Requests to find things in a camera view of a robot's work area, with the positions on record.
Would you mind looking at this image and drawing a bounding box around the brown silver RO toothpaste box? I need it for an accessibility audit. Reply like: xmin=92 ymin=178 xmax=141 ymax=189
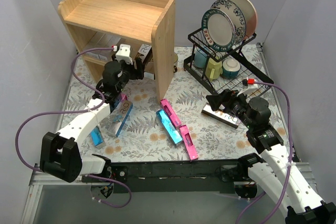
xmin=144 ymin=61 xmax=155 ymax=80

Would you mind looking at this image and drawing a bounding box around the silver black RO toothpaste box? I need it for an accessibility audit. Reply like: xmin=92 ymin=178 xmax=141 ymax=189
xmin=201 ymin=103 xmax=240 ymax=129

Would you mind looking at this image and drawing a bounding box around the dark striped toothpaste box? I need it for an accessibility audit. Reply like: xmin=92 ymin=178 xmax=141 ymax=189
xmin=135 ymin=44 xmax=152 ymax=62

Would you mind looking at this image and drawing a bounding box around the white toothpaste box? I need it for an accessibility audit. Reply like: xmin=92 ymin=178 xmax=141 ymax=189
xmin=99 ymin=36 xmax=121 ymax=62

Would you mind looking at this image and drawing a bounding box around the silver Protefix toothpaste box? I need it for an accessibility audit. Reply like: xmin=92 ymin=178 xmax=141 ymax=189
xmin=92 ymin=34 xmax=113 ymax=61

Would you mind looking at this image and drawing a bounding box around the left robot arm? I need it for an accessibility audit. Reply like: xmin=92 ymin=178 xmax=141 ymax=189
xmin=40 ymin=58 xmax=145 ymax=183

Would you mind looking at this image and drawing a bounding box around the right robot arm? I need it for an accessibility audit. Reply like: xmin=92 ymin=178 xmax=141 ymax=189
xmin=206 ymin=89 xmax=335 ymax=223

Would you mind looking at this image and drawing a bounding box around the yellow mug behind shelf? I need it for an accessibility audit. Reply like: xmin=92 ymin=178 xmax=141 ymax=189
xmin=173 ymin=53 xmax=179 ymax=73

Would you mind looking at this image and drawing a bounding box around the wooden two-tier shelf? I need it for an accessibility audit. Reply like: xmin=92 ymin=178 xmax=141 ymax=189
xmin=58 ymin=0 xmax=175 ymax=100

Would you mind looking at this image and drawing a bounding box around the magenta toothpaste box far left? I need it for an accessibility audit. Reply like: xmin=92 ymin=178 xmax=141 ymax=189
xmin=121 ymin=93 xmax=128 ymax=101

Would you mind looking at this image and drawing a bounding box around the yellow green mug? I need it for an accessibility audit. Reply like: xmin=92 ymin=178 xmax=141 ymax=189
xmin=205 ymin=58 xmax=223 ymax=81

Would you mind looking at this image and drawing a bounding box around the teal and white bowl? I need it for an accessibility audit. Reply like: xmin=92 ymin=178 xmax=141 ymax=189
xmin=222 ymin=58 xmax=241 ymax=78

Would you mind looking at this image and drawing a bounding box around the floral table mat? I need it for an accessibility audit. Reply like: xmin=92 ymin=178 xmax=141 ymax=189
xmin=52 ymin=45 xmax=294 ymax=162

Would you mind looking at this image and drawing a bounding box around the silver blue RO toothpaste box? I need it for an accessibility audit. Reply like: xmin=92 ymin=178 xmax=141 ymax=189
xmin=107 ymin=100 xmax=133 ymax=137

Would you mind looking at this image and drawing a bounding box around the pink toothpaste box centre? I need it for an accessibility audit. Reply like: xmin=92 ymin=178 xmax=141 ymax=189
xmin=160 ymin=99 xmax=182 ymax=128

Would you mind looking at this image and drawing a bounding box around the pink toothpaste box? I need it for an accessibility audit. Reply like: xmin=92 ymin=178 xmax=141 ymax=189
xmin=160 ymin=99 xmax=182 ymax=128
xmin=180 ymin=125 xmax=198 ymax=161

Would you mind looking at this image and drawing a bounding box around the light blue mug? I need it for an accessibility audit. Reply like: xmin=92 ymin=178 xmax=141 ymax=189
xmin=194 ymin=47 xmax=207 ymax=68

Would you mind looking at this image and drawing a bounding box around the pink toothpaste box front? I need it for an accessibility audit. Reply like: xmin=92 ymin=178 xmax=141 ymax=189
xmin=180 ymin=125 xmax=198 ymax=161

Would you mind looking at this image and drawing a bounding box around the cyan toothpaste box centre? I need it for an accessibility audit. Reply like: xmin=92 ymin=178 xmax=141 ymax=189
xmin=156 ymin=109 xmax=183 ymax=145

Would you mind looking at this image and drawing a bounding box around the cyan toothpaste box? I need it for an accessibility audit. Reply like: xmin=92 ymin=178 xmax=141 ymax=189
xmin=90 ymin=126 xmax=106 ymax=149
xmin=156 ymin=109 xmax=183 ymax=145

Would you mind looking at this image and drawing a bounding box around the green rimmed white plate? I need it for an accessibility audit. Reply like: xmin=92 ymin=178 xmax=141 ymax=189
xmin=201 ymin=8 xmax=235 ymax=52

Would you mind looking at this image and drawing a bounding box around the cyan toothpaste box left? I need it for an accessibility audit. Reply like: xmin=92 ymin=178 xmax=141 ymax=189
xmin=90 ymin=126 xmax=106 ymax=149

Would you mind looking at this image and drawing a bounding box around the beige and pink plate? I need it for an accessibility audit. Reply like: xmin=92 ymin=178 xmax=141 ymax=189
xmin=230 ymin=0 xmax=258 ymax=39

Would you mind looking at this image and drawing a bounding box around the blue floral patterned plate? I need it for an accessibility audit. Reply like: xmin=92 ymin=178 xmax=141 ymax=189
xmin=211 ymin=0 xmax=246 ymax=45

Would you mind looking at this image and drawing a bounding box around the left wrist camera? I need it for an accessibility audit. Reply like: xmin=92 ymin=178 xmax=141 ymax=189
xmin=112 ymin=44 xmax=133 ymax=65

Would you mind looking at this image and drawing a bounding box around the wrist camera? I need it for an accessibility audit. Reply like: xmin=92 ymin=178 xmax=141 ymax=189
xmin=112 ymin=44 xmax=133 ymax=65
xmin=237 ymin=78 xmax=259 ymax=95

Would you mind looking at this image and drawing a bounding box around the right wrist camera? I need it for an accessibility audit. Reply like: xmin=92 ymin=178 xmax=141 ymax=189
xmin=237 ymin=78 xmax=259 ymax=95

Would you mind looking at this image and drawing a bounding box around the black wire dish rack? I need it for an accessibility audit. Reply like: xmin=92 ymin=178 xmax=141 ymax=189
xmin=183 ymin=28 xmax=273 ymax=94

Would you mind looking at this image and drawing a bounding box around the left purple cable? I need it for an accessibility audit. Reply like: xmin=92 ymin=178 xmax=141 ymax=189
xmin=15 ymin=47 xmax=132 ymax=208

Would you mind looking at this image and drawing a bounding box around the purple cable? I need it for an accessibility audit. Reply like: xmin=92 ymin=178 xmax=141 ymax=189
xmin=15 ymin=47 xmax=132 ymax=208
xmin=236 ymin=81 xmax=293 ymax=224

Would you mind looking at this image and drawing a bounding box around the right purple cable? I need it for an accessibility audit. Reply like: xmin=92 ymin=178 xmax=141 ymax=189
xmin=236 ymin=81 xmax=293 ymax=224

